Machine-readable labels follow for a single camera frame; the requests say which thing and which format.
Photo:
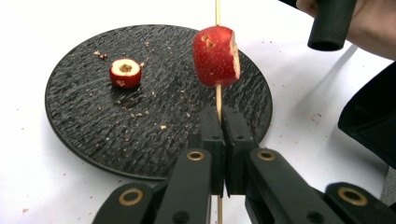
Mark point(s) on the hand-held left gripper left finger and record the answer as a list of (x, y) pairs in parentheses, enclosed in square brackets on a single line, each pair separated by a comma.
[(214, 137)]

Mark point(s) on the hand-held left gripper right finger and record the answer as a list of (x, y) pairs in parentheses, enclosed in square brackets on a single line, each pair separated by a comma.
[(238, 137)]

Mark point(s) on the thin bamboo skewer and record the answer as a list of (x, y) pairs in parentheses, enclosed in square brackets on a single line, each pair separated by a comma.
[(219, 99)]

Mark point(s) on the cored red hawthorn fruit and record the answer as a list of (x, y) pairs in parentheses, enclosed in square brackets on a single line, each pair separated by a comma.
[(214, 59), (125, 74)]

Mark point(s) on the black round stone plate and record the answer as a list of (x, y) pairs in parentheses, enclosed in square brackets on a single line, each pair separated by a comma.
[(124, 115)]

